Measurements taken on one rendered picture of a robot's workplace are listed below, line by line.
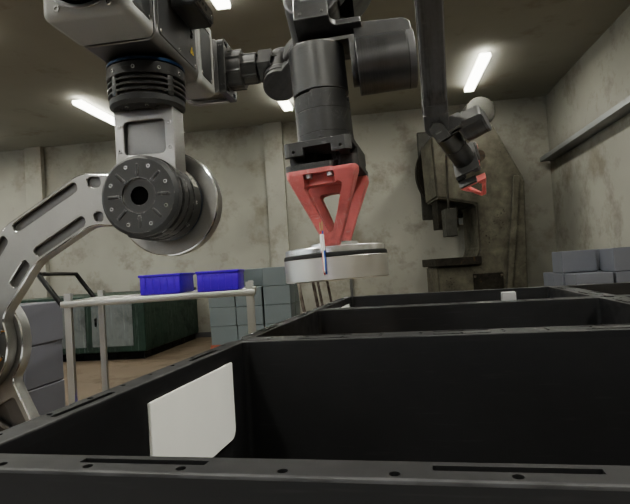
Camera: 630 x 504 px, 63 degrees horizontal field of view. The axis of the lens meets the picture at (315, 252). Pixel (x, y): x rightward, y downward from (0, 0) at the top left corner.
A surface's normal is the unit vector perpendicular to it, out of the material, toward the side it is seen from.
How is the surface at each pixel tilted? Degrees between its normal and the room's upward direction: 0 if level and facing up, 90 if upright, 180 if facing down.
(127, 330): 90
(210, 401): 90
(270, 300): 90
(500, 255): 90
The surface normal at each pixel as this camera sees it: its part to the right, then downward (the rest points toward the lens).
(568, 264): -0.15, -0.02
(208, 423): 0.97, -0.07
